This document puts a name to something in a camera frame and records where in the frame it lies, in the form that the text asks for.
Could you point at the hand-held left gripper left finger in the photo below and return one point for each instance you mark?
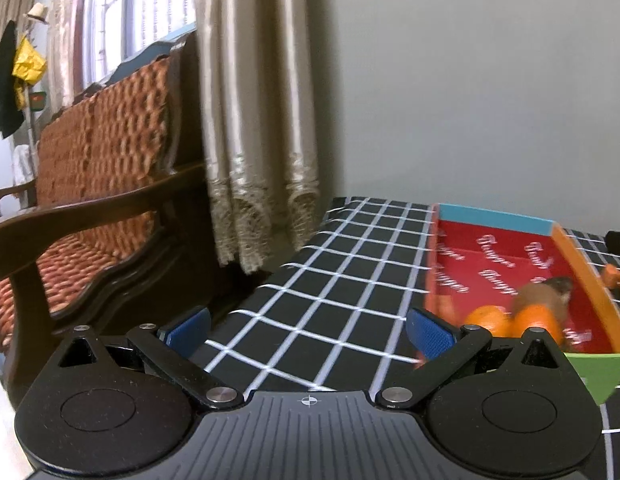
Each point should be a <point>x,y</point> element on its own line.
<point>187,332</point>

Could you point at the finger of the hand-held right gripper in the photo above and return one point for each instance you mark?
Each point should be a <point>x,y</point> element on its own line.
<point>619,242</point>

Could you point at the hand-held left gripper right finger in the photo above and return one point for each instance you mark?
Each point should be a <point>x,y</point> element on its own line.
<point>430,335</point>

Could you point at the round brown fruit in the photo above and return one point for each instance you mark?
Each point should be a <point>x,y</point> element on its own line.
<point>542,292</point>

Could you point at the colourful cardboard tray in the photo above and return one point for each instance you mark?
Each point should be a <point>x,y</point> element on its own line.
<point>495,260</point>

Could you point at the small red-orange fruit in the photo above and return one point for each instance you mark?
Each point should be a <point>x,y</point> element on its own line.
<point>611,275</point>

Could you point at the black white checked tablecloth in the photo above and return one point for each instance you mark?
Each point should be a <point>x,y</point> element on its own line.
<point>340,285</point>

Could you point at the dark wooden sofa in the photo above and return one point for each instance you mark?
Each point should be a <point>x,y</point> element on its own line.
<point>139,240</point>

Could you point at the orange brown woven seat cover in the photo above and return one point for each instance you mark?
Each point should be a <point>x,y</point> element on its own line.
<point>109,135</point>

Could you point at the beige satin curtain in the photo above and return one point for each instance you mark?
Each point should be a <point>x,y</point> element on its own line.
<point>250,110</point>

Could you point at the white cloth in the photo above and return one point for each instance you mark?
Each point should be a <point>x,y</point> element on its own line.
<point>22,162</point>

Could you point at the black coat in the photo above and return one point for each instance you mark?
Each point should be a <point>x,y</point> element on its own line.
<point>7,80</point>

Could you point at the yellow bag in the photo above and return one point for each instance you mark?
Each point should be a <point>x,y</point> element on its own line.
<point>28,62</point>

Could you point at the window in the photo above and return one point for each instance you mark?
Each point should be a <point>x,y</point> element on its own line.
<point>139,5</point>

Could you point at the straw hat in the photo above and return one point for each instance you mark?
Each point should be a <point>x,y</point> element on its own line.
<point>38,11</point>

